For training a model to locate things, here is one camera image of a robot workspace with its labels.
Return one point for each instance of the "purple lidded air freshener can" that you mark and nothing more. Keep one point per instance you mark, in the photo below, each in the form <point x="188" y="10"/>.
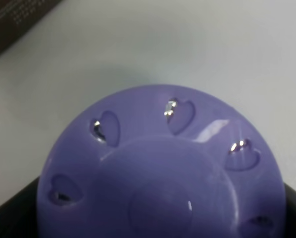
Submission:
<point x="161" y="161"/>

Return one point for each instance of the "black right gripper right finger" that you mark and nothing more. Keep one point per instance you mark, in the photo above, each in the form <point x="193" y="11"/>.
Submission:
<point x="290" y="223"/>

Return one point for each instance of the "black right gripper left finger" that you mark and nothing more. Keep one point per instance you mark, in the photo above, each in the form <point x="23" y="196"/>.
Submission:
<point x="18" y="215"/>

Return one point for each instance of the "dark brown rectangular box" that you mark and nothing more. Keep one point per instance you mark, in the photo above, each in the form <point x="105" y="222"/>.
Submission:
<point x="18" y="16"/>

